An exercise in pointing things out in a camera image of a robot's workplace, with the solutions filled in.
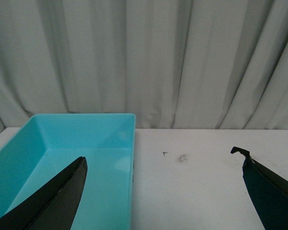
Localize turquoise plastic bin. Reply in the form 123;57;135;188
0;114;135;230

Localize white pleated curtain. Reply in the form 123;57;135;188
0;0;288;132

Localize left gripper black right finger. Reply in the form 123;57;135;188
230;147;288;230

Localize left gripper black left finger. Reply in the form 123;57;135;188
0;157;87;230

